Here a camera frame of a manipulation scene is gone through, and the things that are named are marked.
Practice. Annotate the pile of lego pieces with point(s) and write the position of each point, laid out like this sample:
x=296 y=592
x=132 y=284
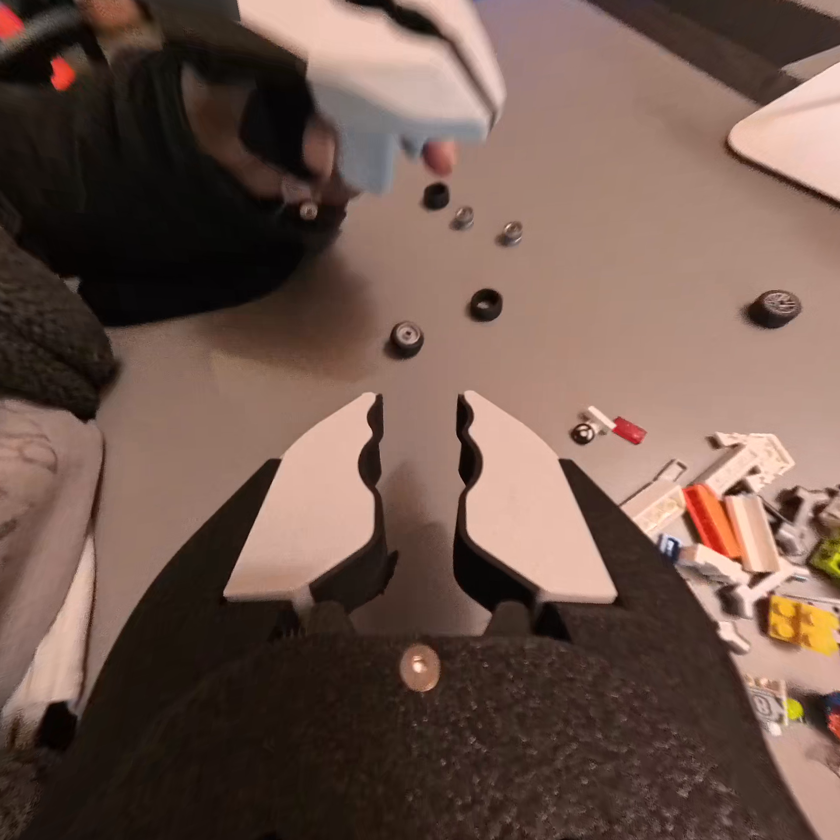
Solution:
x=748 y=531

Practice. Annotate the white stand base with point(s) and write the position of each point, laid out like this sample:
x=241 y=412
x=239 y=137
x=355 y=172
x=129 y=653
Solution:
x=800 y=131

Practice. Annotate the grey printed sweatshirt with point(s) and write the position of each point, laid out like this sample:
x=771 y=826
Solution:
x=39 y=525

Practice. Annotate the orange traffic cone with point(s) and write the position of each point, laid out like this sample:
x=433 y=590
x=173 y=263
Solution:
x=62 y=73

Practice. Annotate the black round lego piece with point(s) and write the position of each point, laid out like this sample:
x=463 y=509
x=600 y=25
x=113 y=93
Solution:
x=583 y=434

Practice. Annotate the black lego tire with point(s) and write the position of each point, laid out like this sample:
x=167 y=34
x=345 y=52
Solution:
x=436 y=197
x=475 y=308

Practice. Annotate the person's left hand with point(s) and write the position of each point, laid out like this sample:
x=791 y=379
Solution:
x=216 y=138

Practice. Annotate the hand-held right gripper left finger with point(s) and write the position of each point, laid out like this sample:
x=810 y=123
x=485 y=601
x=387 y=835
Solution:
x=308 y=512

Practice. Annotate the black table cover panel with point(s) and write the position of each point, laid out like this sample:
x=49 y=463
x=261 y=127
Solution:
x=722 y=33

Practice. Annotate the small red lego piece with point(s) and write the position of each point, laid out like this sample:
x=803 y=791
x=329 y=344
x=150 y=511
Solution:
x=630 y=431

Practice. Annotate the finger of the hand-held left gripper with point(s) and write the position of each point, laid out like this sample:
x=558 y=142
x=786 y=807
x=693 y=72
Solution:
x=367 y=72
x=482 y=65

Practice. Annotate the black lego wheel grey rim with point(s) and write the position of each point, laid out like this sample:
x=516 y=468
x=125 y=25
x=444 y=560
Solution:
x=407 y=341
x=774 y=310

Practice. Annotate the small white lego piece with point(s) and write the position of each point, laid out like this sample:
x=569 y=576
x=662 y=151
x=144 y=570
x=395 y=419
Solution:
x=600 y=418

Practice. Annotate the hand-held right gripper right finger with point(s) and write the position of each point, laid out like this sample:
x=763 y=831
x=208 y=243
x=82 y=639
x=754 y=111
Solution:
x=531 y=512

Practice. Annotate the person's left forearm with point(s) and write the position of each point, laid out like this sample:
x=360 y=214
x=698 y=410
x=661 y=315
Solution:
x=131 y=229

